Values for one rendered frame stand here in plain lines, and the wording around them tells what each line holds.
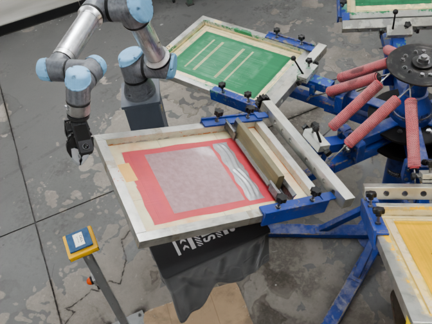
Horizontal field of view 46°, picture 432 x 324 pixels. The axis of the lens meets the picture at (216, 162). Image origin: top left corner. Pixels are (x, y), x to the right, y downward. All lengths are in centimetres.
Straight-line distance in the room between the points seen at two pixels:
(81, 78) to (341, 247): 213
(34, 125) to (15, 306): 165
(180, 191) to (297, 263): 138
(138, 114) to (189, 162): 48
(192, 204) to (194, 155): 29
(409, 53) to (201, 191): 112
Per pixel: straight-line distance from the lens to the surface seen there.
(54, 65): 173
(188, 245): 214
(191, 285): 222
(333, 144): 230
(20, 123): 454
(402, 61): 238
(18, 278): 352
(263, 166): 206
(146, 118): 247
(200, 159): 212
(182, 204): 191
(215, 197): 196
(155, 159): 208
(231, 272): 228
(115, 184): 189
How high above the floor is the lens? 272
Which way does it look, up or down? 47 degrees down
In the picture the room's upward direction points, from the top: 9 degrees counter-clockwise
